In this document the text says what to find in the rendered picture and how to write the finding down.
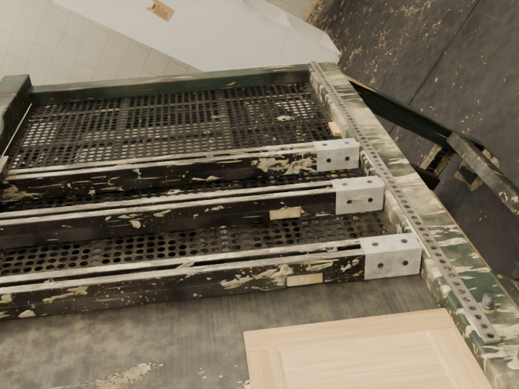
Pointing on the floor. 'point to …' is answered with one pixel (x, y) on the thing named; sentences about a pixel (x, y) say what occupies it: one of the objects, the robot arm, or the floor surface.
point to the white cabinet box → (214, 31)
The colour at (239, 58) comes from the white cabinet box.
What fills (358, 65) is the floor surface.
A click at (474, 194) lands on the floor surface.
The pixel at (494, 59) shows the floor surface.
